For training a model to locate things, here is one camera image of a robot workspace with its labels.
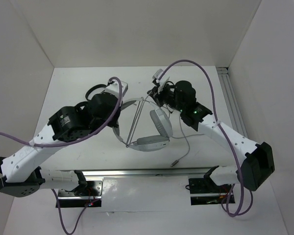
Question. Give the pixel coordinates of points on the aluminium front rail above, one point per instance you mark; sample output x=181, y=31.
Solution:
x=156, y=172

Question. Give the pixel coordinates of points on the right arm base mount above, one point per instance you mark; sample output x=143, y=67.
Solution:
x=204, y=192

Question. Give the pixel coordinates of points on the aluminium side rail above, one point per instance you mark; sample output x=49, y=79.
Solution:
x=231, y=101

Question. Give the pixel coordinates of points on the white over-ear headphones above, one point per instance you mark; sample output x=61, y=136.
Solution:
x=143, y=126

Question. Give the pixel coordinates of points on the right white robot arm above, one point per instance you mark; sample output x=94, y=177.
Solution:
x=253, y=161

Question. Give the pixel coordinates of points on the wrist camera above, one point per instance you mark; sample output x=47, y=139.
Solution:
x=115, y=85
x=159, y=80

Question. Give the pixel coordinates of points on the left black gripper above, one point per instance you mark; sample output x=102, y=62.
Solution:
x=114, y=122

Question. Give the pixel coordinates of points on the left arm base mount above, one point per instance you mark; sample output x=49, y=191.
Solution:
x=90, y=196

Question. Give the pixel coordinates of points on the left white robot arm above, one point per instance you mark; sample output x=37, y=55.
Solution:
x=22, y=174

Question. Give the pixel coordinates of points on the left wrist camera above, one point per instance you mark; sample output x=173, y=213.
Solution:
x=115, y=85

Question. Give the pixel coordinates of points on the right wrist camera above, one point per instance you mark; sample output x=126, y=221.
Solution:
x=159, y=80

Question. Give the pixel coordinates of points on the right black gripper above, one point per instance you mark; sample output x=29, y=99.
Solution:
x=157, y=94

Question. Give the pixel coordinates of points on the black headphones left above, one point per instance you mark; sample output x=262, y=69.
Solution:
x=93, y=89

